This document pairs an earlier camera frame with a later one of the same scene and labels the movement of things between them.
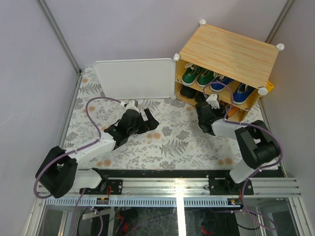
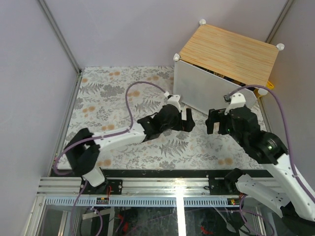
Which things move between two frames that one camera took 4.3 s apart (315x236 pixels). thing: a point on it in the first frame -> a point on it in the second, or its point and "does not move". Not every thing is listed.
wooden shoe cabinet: (232, 69) does not move
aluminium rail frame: (190, 188) does not move
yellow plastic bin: (269, 86) does not move
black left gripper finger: (147, 125) -> (189, 123)
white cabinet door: (137, 78) -> (203, 91)
